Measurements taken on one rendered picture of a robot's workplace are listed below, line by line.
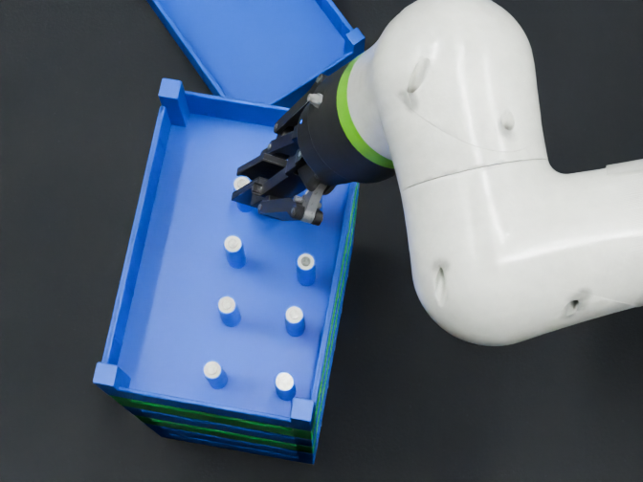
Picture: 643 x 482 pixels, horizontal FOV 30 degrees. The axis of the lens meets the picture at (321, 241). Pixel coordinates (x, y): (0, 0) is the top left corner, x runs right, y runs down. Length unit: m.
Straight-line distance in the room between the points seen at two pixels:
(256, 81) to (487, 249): 0.96
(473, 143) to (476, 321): 0.11
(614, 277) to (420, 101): 0.16
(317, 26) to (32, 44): 0.40
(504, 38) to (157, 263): 0.53
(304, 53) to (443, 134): 0.94
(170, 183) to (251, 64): 0.50
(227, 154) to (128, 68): 0.51
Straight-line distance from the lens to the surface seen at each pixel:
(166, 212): 1.21
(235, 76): 1.68
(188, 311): 1.18
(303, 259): 1.12
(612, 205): 0.77
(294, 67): 1.69
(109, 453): 1.58
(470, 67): 0.77
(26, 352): 1.62
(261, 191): 1.07
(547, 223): 0.76
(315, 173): 0.96
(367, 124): 0.84
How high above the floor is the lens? 1.55
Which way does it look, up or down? 75 degrees down
